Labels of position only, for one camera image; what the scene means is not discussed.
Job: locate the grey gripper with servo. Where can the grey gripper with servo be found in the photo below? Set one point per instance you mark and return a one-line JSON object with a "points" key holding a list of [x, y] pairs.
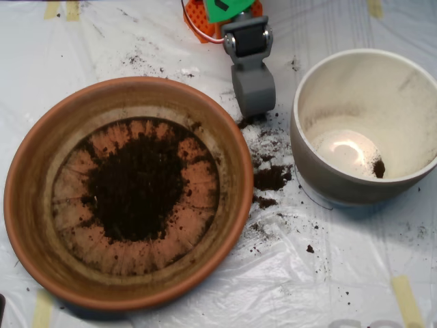
{"points": [[253, 108]]}

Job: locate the beige masking tape strip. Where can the beige masking tape strip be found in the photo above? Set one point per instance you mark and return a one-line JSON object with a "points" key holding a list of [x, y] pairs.
{"points": [[406, 300], [72, 12], [375, 8], [51, 10], [41, 311]]}

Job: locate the terracotta plant saucer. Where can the terracotta plant saucer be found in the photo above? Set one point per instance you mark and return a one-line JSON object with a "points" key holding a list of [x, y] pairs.
{"points": [[34, 205]]}

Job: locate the black object at edge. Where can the black object at edge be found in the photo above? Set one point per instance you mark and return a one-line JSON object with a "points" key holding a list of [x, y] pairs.
{"points": [[2, 307]]}

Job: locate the clear plastic sheet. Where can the clear plastic sheet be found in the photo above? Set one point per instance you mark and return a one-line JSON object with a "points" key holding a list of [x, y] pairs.
{"points": [[239, 300]]}

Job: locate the orange green robot base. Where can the orange green robot base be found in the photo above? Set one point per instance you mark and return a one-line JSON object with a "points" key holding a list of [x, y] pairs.
{"points": [[196, 17]]}

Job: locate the spilled soil patch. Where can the spilled soil patch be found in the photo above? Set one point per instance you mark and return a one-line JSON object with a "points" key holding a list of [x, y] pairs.
{"points": [[269, 179]]}

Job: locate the dark soil heap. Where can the dark soil heap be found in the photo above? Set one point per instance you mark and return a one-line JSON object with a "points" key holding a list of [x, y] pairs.
{"points": [[136, 188]]}

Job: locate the small dark brown crumb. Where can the small dark brown crumb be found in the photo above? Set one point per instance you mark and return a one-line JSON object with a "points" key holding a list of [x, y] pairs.
{"points": [[310, 248]]}

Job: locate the white ceramic pot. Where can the white ceramic pot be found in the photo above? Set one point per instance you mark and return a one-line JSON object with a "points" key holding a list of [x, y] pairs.
{"points": [[375, 102]]}

